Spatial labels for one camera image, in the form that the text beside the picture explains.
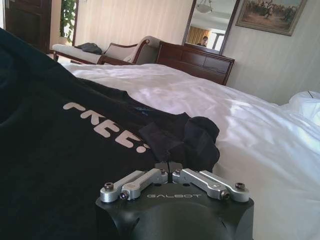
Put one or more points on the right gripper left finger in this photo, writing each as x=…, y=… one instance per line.
x=140, y=183

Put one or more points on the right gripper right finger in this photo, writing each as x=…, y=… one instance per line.
x=212, y=183

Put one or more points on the black t-shirt with pale lettering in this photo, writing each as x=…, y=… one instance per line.
x=75, y=140

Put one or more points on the white bed duvet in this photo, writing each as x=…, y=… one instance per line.
x=225, y=120

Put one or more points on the white pillow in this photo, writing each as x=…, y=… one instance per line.
x=303, y=102

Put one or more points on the dark wooden dresser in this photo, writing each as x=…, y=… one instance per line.
x=197, y=61

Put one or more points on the wooden chaise lounge pale cushions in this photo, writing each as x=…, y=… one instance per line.
x=105, y=53

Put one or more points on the person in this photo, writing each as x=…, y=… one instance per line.
x=203, y=41

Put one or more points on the dark garment on chaise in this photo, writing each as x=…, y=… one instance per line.
x=89, y=48

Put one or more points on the framed landscape painting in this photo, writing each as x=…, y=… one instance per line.
x=271, y=16

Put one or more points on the green leafy plant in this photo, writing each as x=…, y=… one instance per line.
x=67, y=18

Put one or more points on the dark wooden door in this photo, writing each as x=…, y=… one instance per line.
x=25, y=21

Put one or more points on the wood framed wall mirror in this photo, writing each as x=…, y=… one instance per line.
x=211, y=23

